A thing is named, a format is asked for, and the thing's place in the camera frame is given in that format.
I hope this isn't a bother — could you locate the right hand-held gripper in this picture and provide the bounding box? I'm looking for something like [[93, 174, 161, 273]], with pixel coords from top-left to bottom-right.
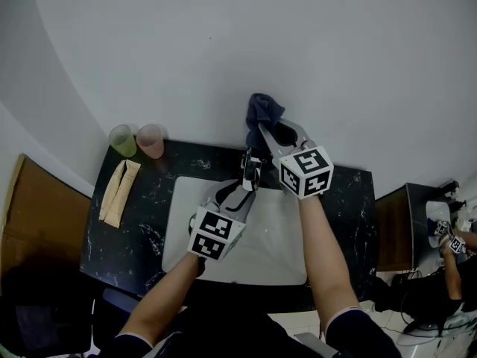
[[257, 119, 335, 201]]

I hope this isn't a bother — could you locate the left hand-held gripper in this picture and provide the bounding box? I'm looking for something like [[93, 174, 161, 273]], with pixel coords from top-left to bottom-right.
[[186, 179, 259, 263]]

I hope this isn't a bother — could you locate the chrome faucet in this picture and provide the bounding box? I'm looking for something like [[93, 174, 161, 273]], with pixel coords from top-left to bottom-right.
[[438, 180, 461, 201], [238, 148, 268, 193]]

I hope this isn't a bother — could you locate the dark blue cloth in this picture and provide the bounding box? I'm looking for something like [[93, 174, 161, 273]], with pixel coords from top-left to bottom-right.
[[244, 92, 286, 157]]

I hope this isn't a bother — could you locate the person's left forearm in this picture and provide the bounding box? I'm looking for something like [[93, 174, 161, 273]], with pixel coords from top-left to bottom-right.
[[118, 252, 206, 346]]

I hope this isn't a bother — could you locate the person's right forearm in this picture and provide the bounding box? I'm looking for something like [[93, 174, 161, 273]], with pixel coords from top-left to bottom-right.
[[297, 193, 361, 337]]

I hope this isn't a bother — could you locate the white sink basin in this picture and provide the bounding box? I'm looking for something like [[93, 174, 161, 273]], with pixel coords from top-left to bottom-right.
[[160, 175, 309, 287], [424, 198, 456, 249]]

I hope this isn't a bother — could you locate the pink translucent cup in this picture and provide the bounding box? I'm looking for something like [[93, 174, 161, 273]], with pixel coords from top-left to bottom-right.
[[135, 124, 165, 160]]

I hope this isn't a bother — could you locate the beige paper packet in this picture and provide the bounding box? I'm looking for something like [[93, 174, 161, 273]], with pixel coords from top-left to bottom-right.
[[98, 159, 130, 223], [104, 161, 142, 228]]

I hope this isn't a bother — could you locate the black marble vanity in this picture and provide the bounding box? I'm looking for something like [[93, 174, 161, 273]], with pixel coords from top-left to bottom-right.
[[78, 138, 378, 313]]

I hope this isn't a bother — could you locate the green translucent cup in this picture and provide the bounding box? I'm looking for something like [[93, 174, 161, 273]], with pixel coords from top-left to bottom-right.
[[108, 124, 138, 159]]

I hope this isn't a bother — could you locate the wooden vanity cabinet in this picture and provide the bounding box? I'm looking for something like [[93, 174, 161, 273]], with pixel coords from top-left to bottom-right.
[[373, 181, 461, 272]]

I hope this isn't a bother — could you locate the person's navy shirt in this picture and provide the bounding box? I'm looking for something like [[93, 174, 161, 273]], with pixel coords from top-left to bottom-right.
[[87, 307, 403, 358]]

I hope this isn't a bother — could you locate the brown cardboard board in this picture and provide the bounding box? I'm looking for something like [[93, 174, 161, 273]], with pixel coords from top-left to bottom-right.
[[0, 153, 92, 298]]

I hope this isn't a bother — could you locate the black chair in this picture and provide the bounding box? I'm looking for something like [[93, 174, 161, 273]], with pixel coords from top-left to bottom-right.
[[0, 265, 142, 358]]

